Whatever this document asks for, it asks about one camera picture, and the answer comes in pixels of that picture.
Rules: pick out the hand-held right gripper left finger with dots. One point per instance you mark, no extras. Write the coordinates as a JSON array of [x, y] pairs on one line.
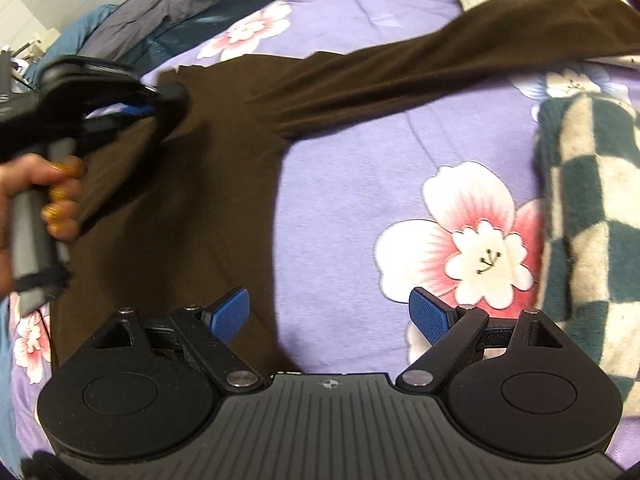
[[230, 317]]

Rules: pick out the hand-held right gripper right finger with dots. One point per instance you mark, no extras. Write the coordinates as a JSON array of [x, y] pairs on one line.
[[427, 320]]

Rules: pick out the person's left hand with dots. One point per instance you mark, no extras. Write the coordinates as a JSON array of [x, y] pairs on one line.
[[62, 195]]

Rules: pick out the teal white checkered blanket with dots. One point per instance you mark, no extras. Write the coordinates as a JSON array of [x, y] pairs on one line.
[[590, 210]]

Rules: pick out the purple floral bedsheet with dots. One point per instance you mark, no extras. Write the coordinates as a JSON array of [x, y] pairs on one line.
[[350, 160]]

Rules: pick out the dark brown long-sleeve top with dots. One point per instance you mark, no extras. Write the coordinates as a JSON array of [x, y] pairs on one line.
[[200, 185]]

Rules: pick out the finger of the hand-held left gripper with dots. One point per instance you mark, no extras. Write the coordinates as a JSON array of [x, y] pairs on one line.
[[172, 105], [115, 125]]

